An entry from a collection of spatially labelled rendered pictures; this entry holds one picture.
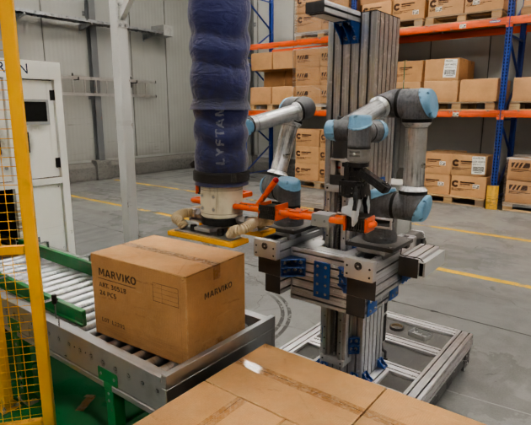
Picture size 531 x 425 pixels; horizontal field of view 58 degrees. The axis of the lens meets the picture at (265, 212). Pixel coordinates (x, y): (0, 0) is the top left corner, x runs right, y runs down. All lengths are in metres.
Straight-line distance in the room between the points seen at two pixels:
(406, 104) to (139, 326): 1.47
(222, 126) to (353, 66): 0.79
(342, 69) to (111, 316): 1.58
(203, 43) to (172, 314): 1.08
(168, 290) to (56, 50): 10.00
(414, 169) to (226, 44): 0.88
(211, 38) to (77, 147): 10.14
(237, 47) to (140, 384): 1.37
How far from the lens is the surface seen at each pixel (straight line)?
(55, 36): 11.77
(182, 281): 1.97
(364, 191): 1.62
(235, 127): 1.85
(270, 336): 2.43
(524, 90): 8.68
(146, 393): 2.11
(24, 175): 2.31
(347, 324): 2.49
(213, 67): 1.82
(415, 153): 2.02
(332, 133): 1.74
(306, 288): 2.39
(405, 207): 2.05
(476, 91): 8.83
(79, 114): 11.88
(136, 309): 2.23
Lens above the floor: 1.60
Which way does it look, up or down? 12 degrees down
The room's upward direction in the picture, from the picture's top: straight up
